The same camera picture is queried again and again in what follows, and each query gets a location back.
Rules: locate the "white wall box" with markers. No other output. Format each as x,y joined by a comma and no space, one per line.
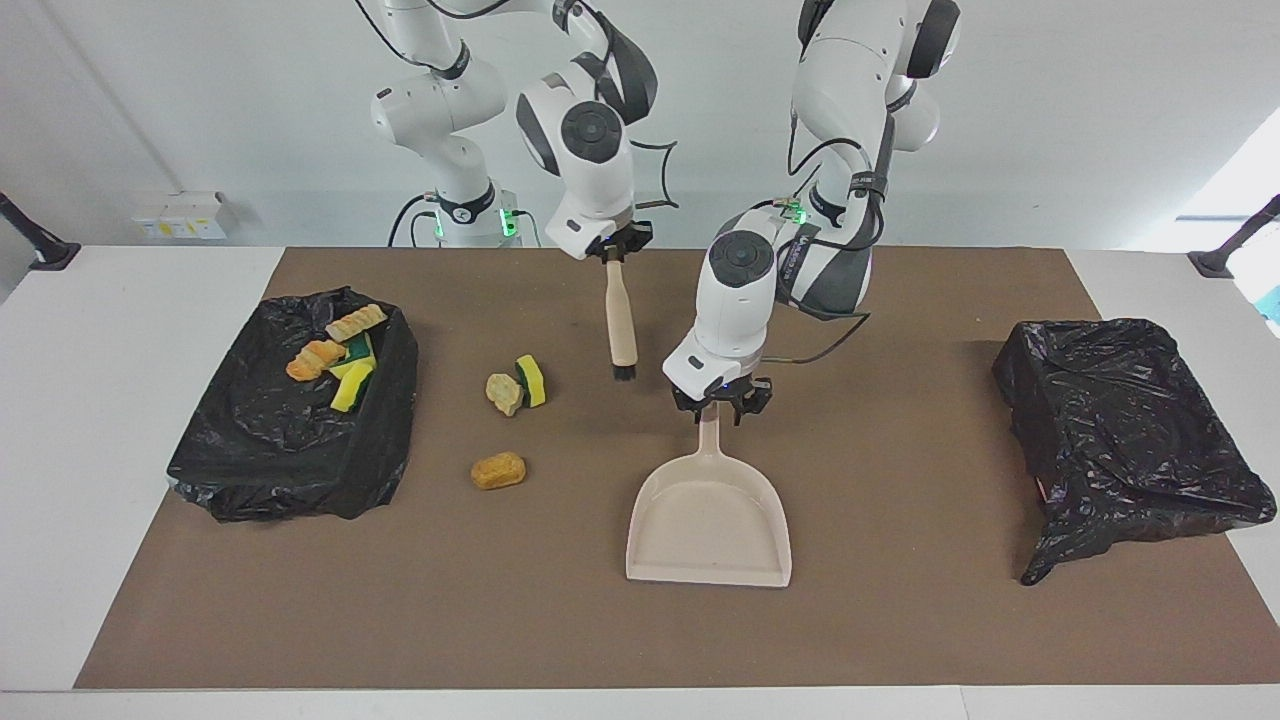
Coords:
180,215

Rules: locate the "brown bread roll toy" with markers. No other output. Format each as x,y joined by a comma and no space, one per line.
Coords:
498,471

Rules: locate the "orange croissant toy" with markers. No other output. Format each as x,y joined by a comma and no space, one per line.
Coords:
315,359

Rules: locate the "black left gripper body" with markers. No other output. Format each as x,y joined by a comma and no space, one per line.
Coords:
740,392

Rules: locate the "pale beige foam chunk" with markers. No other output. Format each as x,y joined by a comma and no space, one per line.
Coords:
356,322
503,394

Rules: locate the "brown table mat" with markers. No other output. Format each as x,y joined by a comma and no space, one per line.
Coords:
640,640

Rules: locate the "beige hand brush black bristles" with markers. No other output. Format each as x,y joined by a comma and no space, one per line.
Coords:
622,320

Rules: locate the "black bag-lined trash bin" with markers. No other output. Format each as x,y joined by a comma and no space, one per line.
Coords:
280,440

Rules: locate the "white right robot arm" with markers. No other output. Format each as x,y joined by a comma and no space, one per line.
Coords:
590,140

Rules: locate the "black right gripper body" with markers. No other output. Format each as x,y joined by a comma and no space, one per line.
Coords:
630,240

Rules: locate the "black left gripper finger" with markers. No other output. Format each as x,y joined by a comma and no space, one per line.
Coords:
691,413
750,412

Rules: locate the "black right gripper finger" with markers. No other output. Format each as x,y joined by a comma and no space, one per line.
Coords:
614,256

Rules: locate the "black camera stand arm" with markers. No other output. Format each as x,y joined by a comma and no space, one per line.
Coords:
1225,255
45,250

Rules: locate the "teal box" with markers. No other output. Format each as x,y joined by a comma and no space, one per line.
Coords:
1272,303

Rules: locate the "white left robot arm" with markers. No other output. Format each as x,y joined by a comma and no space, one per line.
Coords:
740,290

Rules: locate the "beige plastic dustpan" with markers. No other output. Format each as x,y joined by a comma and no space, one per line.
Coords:
710,520

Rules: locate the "yellow green sponge piece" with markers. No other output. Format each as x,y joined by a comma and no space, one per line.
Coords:
533,382
359,350
351,390

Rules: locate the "right black bag bin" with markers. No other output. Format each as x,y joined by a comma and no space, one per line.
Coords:
1120,440

